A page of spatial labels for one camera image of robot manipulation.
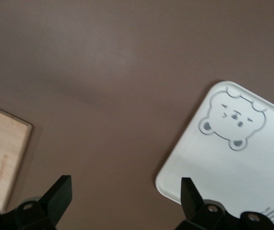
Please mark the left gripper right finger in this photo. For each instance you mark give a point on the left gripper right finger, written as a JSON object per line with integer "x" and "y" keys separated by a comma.
{"x": 192, "y": 203}

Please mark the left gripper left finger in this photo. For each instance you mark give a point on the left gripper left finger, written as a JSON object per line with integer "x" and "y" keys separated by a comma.
{"x": 57, "y": 198}

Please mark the cream tray with bear print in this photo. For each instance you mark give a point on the cream tray with bear print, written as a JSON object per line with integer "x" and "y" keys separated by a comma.
{"x": 235, "y": 172}

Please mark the wooden cutting board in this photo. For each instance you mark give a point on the wooden cutting board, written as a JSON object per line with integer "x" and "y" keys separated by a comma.
{"x": 0, "y": 148}

